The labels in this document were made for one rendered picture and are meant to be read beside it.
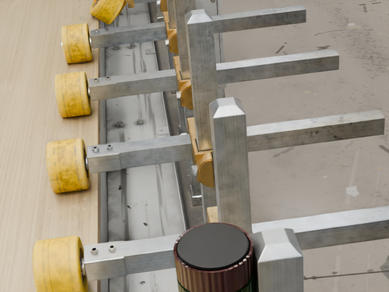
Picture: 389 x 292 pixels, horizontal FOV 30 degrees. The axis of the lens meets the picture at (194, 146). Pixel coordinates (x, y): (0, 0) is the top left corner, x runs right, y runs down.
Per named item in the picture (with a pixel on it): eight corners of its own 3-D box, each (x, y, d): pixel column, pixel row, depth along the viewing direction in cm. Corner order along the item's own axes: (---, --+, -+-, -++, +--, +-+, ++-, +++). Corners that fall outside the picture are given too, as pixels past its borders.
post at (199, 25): (229, 275, 124) (209, 6, 99) (232, 289, 121) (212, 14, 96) (209, 278, 123) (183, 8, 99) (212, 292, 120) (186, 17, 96)
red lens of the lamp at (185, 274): (246, 240, 58) (245, 217, 57) (261, 289, 53) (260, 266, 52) (172, 249, 58) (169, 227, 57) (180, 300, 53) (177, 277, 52)
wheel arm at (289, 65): (334, 63, 138) (334, 45, 136) (339, 70, 135) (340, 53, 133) (72, 95, 136) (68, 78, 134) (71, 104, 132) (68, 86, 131)
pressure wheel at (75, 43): (90, 58, 151) (94, 62, 159) (85, 19, 151) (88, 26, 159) (62, 61, 151) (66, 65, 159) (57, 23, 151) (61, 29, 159)
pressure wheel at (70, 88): (83, 62, 132) (86, 99, 128) (89, 86, 139) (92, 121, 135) (50, 66, 132) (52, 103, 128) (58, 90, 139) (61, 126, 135)
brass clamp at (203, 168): (223, 140, 119) (220, 113, 116) (236, 185, 107) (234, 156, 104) (185, 145, 118) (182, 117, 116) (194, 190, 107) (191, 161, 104)
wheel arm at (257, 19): (302, 17, 160) (302, 2, 158) (306, 23, 157) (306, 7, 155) (76, 45, 157) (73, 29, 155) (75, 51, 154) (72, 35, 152)
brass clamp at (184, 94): (204, 76, 140) (201, 52, 138) (213, 108, 129) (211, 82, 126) (172, 80, 140) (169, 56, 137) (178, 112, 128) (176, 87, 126)
